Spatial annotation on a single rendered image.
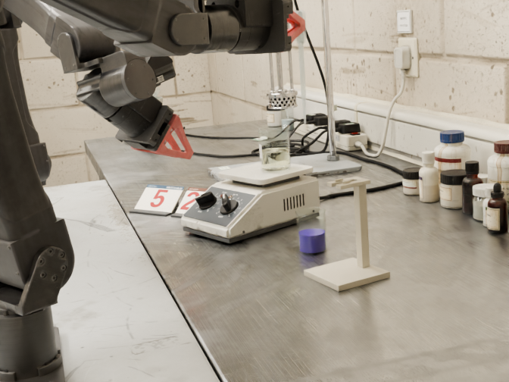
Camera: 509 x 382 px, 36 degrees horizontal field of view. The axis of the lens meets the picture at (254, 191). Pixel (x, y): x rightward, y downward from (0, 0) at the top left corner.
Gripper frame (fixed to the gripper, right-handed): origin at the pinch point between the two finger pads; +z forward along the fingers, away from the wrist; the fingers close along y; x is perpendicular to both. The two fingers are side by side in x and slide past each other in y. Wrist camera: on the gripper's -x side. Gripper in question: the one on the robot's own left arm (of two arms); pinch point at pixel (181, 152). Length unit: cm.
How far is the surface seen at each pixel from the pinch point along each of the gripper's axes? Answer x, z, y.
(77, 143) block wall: -37, 89, 223
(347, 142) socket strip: -35, 57, 27
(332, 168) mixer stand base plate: -20.5, 42.9, 12.3
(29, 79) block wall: -50, 56, 229
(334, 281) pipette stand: 12.2, 5.3, -37.2
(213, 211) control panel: 6.3, 7.0, -5.5
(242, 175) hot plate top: -1.4, 8.7, -5.7
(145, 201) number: 6.2, 10.8, 20.2
